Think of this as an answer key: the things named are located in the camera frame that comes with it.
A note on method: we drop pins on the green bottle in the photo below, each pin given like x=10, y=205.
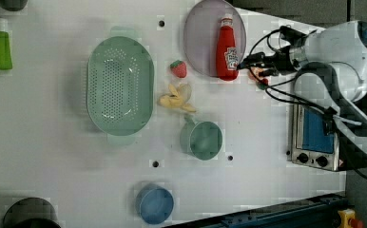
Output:
x=5, y=53

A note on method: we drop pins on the black cylinder post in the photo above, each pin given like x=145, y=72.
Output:
x=31, y=213
x=13, y=5

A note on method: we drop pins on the silver black toaster oven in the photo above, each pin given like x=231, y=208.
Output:
x=311, y=144

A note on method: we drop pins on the small red tomato toy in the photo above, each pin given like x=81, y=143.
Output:
x=262, y=84

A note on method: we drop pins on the red plush ketchup bottle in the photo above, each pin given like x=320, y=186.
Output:
x=226, y=51

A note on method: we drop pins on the yellow red button box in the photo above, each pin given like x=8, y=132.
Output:
x=348, y=219

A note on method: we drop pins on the blue cup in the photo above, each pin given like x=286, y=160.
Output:
x=154, y=204

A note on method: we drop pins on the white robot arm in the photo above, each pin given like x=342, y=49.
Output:
x=330, y=76

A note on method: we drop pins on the black cylinder post lower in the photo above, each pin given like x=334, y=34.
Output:
x=31, y=213

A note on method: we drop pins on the green perforated colander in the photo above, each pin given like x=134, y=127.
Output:
x=120, y=86

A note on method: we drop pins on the red plush strawberry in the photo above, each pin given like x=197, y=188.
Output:
x=178, y=68

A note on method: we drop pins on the green measuring cup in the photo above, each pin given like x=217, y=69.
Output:
x=200, y=139

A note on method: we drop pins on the lilac round plate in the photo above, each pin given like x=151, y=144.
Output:
x=201, y=32

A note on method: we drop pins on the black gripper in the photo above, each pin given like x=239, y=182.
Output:
x=278, y=63

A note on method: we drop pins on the yellow plush banana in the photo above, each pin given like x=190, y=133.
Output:
x=178, y=98

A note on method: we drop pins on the orange slice toy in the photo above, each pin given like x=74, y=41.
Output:
x=255, y=73

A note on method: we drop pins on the black cylinder post upper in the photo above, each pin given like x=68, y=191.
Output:
x=13, y=5

